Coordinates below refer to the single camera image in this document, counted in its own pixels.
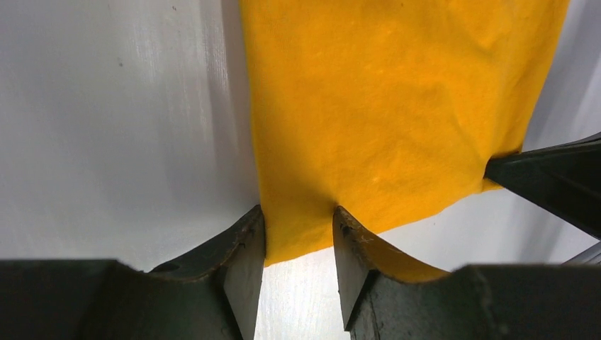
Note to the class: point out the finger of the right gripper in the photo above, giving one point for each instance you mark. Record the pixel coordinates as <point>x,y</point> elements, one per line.
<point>563,179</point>

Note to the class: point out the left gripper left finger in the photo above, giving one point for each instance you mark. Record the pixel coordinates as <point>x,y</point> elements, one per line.
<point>210,292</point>

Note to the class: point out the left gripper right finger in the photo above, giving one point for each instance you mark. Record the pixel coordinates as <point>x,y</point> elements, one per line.
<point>387,294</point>

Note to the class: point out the yellow t-shirt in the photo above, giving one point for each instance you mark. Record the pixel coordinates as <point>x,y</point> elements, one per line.
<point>390,109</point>

